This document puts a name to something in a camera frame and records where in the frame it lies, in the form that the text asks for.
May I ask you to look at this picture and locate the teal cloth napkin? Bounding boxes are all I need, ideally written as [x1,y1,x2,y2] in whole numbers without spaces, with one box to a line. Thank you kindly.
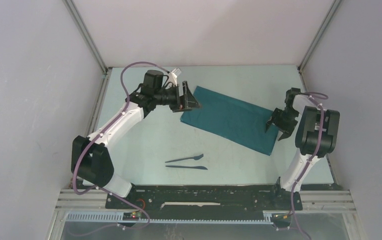
[180,86,279,156]

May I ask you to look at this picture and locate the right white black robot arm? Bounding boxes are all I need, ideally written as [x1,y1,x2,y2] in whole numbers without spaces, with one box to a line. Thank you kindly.
[265,87,341,209]

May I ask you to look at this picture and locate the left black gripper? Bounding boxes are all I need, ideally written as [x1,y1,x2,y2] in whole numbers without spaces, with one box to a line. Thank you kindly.
[153,81,201,113]

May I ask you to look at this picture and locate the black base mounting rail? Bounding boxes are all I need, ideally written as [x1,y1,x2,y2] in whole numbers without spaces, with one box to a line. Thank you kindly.
[105,183,303,221]

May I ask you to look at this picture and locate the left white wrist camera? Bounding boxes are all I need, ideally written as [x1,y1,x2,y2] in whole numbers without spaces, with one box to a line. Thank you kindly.
[168,67,182,87]

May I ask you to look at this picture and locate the aluminium frame extrusion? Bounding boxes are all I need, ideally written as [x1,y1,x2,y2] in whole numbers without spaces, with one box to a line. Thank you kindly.
[46,188,112,240]

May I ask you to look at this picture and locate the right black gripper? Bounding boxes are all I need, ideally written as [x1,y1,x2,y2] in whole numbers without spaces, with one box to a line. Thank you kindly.
[265,107,299,141]

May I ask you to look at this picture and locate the white slotted cable duct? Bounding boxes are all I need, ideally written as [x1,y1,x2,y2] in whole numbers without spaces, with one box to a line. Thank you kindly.
[65,211,291,225]

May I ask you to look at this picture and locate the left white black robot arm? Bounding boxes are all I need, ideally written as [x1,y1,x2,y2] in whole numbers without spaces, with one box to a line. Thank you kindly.
[71,68,200,208]

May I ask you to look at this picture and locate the dark plastic knife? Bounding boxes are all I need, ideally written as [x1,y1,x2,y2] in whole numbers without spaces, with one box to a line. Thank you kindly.
[165,165,208,170]

